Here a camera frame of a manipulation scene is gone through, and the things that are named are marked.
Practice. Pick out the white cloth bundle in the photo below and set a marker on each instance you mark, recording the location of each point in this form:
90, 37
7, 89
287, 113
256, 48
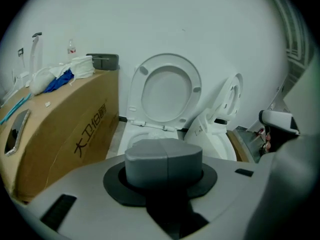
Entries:
41, 82

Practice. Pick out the small white plastic cap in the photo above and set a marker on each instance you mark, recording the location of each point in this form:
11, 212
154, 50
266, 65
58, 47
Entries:
48, 104

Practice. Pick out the black smartphone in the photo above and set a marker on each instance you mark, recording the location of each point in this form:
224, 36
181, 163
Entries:
17, 131

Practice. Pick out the clear plastic bottle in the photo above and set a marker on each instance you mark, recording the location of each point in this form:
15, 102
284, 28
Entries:
71, 50

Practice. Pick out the teal plastic stick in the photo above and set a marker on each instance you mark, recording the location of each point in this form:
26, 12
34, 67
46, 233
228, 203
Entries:
11, 112
18, 105

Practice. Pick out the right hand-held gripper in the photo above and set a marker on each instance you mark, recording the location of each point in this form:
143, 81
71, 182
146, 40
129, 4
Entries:
295, 184

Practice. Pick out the white toilet paper roll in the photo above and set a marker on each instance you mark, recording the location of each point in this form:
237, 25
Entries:
82, 67

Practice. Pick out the blue cloth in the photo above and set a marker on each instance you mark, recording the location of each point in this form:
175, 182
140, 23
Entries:
57, 82

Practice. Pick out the large brown cardboard box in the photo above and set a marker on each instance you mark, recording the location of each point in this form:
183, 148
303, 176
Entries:
62, 134

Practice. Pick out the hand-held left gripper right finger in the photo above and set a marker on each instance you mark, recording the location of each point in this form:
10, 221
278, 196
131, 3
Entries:
185, 164

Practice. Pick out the white oval smart toilet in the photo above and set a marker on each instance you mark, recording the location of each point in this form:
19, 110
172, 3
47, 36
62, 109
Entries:
200, 129

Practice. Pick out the black wall fitting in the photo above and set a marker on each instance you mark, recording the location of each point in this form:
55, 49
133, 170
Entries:
20, 52

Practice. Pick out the white slim-seat toilet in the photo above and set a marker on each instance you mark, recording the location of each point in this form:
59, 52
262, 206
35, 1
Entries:
36, 59

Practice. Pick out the crumpled white tissue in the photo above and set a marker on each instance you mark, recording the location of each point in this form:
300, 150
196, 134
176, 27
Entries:
60, 70

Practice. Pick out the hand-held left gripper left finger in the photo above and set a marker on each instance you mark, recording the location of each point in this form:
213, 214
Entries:
146, 164

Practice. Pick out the white square-tank toilet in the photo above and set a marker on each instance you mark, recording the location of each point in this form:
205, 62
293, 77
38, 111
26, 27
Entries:
170, 94

